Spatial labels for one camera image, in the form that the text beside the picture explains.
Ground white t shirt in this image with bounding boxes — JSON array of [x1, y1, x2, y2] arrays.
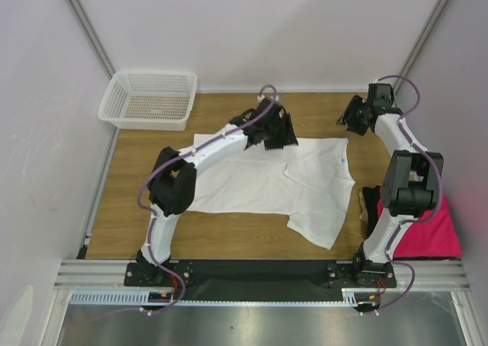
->
[[190, 138, 355, 249]]

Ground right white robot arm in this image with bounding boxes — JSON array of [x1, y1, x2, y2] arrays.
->
[[338, 78, 444, 288]]

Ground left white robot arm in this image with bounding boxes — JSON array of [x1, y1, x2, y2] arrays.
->
[[136, 94, 297, 285]]

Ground folded black t shirt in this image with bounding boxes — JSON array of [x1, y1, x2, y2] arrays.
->
[[359, 186, 384, 235]]

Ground white plastic basket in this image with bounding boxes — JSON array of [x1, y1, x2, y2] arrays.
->
[[98, 71, 197, 131]]

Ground folded pink t shirt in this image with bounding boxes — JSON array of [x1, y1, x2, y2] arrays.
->
[[393, 195, 463, 259]]

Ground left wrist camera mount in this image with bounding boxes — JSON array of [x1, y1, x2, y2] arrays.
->
[[257, 95, 283, 106]]

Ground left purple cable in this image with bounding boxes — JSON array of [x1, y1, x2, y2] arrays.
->
[[70, 85, 280, 324]]

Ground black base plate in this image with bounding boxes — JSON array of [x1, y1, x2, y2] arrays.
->
[[124, 258, 397, 303]]

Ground right corner aluminium post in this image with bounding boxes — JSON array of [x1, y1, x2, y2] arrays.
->
[[400, 0, 452, 77]]

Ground corner aluminium post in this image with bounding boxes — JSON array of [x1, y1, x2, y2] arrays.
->
[[65, 0, 116, 78], [400, 0, 452, 77]]

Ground aluminium frame rail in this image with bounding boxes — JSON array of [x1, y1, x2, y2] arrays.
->
[[55, 260, 472, 314]]

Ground left corner aluminium post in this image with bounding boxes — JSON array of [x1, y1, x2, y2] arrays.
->
[[65, 0, 116, 78]]

